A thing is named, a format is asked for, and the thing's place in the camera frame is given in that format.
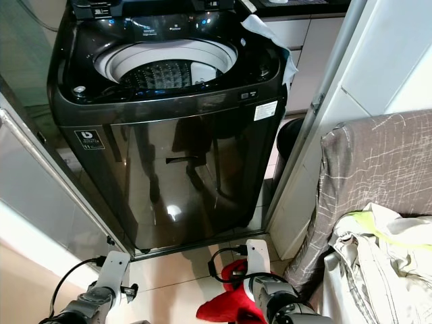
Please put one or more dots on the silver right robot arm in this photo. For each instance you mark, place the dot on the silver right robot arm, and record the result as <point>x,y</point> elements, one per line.
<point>287,307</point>

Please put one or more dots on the red cloth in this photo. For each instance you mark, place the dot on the red cloth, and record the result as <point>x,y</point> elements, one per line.
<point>226,309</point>

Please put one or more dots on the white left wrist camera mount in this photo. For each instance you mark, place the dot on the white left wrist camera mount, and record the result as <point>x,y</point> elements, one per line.
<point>113,271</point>

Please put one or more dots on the grey patterned fabric cover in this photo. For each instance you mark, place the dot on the grey patterned fabric cover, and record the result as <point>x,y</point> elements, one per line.
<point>371,162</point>

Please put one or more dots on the white washer sticker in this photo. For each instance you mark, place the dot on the white washer sticker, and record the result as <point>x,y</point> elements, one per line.
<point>266,111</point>

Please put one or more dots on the white-rimmed steel washer drum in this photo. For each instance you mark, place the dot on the white-rimmed steel washer drum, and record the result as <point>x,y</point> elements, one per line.
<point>165,57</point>

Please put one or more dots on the yellow-green garment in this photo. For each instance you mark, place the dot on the yellow-green garment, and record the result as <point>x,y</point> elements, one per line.
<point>374,224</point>

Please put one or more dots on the square washer brand label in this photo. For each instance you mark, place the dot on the square washer brand label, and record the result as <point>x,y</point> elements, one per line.
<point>89,140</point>

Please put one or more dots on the frosted glass door panel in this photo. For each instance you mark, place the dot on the frosted glass door panel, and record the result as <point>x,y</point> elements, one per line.
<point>47,196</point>

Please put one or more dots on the pale blue-grey cloth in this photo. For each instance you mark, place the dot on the pale blue-grey cloth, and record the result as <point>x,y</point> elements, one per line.
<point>273,37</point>

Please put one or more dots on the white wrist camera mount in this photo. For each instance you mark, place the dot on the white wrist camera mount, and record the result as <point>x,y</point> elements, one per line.
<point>113,271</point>
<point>257,256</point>

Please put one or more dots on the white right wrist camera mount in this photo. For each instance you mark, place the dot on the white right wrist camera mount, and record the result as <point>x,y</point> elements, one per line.
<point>257,256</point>

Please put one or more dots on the black top-load washing machine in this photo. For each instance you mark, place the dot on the black top-load washing machine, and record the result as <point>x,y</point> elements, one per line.
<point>175,175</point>

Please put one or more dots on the white cabinet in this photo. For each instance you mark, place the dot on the white cabinet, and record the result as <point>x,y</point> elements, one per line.
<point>317,64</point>

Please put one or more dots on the beige garment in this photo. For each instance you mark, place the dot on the beige garment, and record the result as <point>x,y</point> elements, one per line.
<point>378,283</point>

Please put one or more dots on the black waste bin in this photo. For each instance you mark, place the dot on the black waste bin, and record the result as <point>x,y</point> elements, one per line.
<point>289,148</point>

